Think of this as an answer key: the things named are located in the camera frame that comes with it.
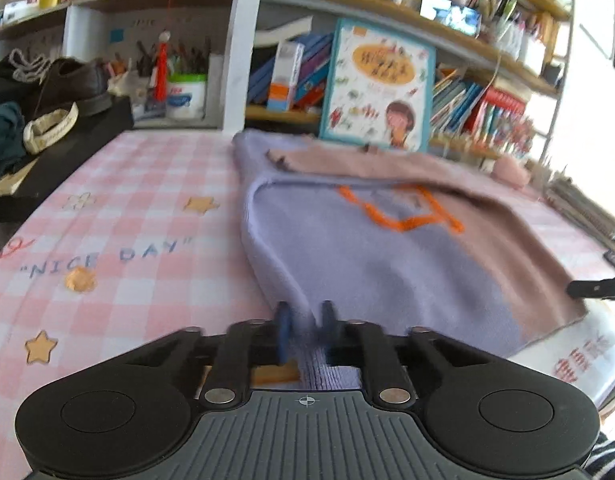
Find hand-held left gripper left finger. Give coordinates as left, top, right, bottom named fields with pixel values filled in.
left=110, top=301, right=293, bottom=407

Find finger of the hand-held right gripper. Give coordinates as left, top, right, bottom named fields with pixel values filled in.
left=566, top=275, right=615, bottom=302

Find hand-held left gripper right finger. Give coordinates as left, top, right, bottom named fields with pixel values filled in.
left=320, top=300, right=493, bottom=407

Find purple and brown sweater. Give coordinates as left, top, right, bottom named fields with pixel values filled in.
left=232, top=129, right=588, bottom=391

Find stack of notebooks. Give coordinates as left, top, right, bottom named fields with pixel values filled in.
left=545, top=170, right=615, bottom=256

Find pink plush toy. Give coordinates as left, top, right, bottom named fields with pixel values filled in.
left=491, top=154, right=532, bottom=190

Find person's striped shirt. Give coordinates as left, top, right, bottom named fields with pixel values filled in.
left=585, top=430, right=615, bottom=480

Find colourful bead ornaments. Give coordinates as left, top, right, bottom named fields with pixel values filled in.
left=487, top=115, right=535, bottom=157

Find pink checked tablecloth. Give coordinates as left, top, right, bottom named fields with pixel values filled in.
left=0, top=129, right=615, bottom=480

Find row of thick hardback books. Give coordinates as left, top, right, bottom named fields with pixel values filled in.
left=470, top=102, right=508, bottom=146

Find thick red book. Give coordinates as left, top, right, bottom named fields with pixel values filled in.
left=482, top=86, right=528, bottom=115

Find row of thin picture books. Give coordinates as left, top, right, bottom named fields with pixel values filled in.
left=430, top=65, right=488, bottom=141

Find children's picture book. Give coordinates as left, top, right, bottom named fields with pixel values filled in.
left=318, top=17, right=437, bottom=153

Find white jar with green lid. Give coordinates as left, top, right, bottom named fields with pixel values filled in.
left=166, top=74, right=208, bottom=121

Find white and orange box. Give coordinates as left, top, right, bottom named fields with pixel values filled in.
left=266, top=41, right=306, bottom=112

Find white plastic organiser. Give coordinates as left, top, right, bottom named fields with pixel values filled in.
left=492, top=10, right=548, bottom=77

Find row of blue books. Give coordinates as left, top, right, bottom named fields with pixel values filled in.
left=248, top=32, right=333, bottom=111

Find white wooden bookshelf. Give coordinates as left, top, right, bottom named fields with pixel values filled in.
left=0, top=0, right=578, bottom=171

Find red tassel ornament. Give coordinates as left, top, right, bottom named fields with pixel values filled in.
left=152, top=30, right=174, bottom=103

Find bunch of pens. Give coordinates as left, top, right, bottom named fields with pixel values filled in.
left=135, top=40, right=211, bottom=77

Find brown leather shoe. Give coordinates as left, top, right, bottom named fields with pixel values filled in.
left=12, top=57, right=113, bottom=118

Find dark teal cloth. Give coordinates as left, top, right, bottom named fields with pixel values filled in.
left=0, top=101, right=26, bottom=186

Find cream woven strap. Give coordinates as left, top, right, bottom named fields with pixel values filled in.
left=22, top=101, right=79, bottom=155

